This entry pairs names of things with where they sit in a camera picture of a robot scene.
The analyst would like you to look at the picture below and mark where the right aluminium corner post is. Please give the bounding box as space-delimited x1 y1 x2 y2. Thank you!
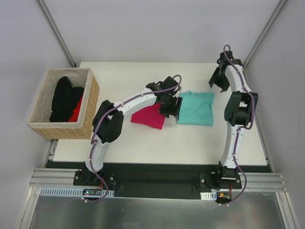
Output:
243 0 289 70

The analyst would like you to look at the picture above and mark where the white cable duct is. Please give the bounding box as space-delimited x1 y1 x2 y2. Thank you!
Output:
200 191 217 201
40 187 114 198

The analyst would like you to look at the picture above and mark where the aluminium frame rail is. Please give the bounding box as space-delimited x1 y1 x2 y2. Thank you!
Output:
30 168 288 192

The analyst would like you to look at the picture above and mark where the black garment in basket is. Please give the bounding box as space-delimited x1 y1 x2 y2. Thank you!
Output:
50 76 84 123

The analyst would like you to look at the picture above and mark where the wicker basket with liner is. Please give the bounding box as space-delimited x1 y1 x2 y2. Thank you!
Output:
27 68 100 139

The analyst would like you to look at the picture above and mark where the pink t shirt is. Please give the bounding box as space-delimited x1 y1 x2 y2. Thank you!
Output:
131 103 165 130

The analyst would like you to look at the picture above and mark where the red garment in basket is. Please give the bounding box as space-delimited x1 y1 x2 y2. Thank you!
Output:
68 95 83 122

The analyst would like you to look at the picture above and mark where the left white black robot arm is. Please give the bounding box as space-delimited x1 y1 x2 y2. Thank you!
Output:
82 75 183 186

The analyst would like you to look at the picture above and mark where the teal t shirt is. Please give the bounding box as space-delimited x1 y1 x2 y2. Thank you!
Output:
176 91 215 126

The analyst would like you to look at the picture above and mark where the left aluminium corner post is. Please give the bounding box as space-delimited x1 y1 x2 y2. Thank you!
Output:
36 0 77 68

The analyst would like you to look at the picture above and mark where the right white cable duct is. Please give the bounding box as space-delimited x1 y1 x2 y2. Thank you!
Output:
200 191 217 201

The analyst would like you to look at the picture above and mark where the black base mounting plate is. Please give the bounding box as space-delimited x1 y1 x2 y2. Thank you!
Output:
73 163 242 199

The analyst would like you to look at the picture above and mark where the left white cable duct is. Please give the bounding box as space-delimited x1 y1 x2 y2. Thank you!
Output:
40 187 114 198

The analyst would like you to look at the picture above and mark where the aluminium corner post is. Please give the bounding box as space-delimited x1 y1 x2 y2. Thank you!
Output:
36 0 77 68
243 0 289 70

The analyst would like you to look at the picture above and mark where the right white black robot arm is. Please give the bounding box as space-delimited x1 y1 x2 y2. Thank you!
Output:
205 51 258 190

